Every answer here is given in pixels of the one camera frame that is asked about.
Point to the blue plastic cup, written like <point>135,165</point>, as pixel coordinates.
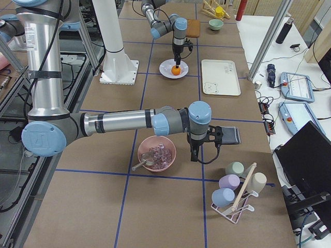
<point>223,197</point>

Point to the folded grey cloth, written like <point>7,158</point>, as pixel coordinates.
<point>230,136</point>

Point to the red cylinder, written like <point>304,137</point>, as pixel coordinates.
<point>241,10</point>

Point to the brown wooden tray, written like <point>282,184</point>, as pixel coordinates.
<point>193,28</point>

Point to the beige plastic cup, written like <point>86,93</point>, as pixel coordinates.
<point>258,182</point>

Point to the pink bowl of ice cubes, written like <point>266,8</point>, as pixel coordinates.
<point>157,153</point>

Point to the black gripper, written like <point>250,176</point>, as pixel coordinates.
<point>177,49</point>
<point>195,144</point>

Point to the orange fruit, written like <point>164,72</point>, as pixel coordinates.
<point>175,71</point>

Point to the green ceramic bowl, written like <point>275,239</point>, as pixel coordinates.
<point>215,24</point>

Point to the black water bottle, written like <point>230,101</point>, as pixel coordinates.
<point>284,31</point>

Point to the green plastic cup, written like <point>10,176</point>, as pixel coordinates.
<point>235,168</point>

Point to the yellow mug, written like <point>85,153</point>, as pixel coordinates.
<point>219,12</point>

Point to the far teach pendant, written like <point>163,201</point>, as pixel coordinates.
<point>296,87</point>

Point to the black laptop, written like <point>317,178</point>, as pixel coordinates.
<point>305,159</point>

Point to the purple plastic cup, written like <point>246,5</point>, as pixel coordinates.
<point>230,181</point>

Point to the white round plate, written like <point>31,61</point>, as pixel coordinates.
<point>169,69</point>

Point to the teach pendant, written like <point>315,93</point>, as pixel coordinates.
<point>296,114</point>
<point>296,87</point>

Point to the near teach pendant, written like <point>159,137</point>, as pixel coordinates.
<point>296,114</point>

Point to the aluminium frame post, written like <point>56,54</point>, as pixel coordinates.
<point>271,32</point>

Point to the cream bear serving tray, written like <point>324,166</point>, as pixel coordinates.
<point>219,77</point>

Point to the metal scoop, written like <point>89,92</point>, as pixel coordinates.
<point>141,165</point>

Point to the white wire cup rack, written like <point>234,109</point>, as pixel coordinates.
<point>233,214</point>

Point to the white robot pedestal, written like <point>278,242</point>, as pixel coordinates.
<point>118,68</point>

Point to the folded dark blue umbrella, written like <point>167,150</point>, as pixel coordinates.
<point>271,75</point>

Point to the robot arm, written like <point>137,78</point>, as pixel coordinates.
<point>174,23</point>
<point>51,127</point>

